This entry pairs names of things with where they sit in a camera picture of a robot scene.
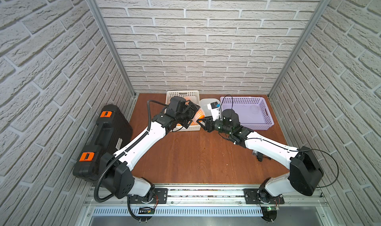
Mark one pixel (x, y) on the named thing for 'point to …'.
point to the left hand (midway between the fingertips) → (202, 109)
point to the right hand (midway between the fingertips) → (201, 119)
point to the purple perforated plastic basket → (253, 111)
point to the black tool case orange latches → (112, 131)
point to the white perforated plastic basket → (193, 95)
